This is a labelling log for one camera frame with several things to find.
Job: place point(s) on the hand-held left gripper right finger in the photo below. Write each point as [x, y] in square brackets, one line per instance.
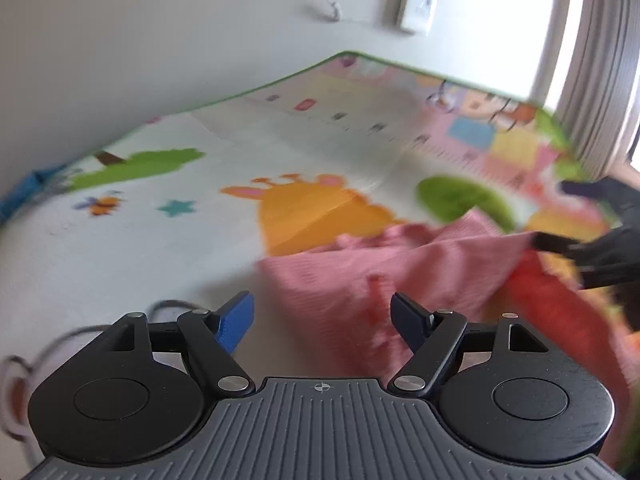
[407, 322]

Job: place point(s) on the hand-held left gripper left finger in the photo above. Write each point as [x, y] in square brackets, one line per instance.
[235, 325]

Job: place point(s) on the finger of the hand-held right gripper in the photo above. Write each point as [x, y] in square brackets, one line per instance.
[555, 243]
[582, 189]

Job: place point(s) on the pink ribbed shirt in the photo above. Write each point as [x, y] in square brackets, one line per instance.
[340, 280]

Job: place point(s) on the cartoon printed play mat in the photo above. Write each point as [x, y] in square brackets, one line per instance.
[150, 260]

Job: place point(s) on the grey curtain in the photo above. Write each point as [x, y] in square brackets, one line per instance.
[605, 60]

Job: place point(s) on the blue object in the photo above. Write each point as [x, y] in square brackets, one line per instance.
[25, 192]

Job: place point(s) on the white window frame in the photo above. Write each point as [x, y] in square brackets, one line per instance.
[560, 35]

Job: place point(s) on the white wall box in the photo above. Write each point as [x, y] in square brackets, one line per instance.
[412, 10]

